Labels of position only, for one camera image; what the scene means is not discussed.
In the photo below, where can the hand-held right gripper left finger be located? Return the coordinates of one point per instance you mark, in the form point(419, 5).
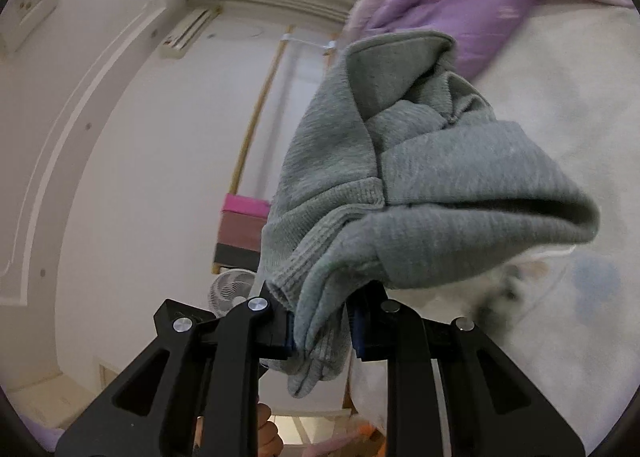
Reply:
point(270, 332)

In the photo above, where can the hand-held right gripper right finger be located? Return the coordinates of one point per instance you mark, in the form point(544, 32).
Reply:
point(357, 332)

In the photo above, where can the grey zip hoodie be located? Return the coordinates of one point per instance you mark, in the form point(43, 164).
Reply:
point(425, 177)

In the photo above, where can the person's right hand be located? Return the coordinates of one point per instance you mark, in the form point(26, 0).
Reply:
point(269, 432)

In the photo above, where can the white standing fan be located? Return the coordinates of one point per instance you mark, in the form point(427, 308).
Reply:
point(230, 292)

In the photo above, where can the pink grey striped towel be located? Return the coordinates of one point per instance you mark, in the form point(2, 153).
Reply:
point(240, 227)

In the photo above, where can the white air conditioner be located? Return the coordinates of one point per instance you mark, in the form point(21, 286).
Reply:
point(187, 34)

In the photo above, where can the long wooden wall bar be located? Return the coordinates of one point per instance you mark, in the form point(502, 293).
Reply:
point(328, 61)
point(255, 122)

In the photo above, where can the white bar support post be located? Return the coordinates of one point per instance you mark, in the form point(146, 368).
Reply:
point(310, 43)

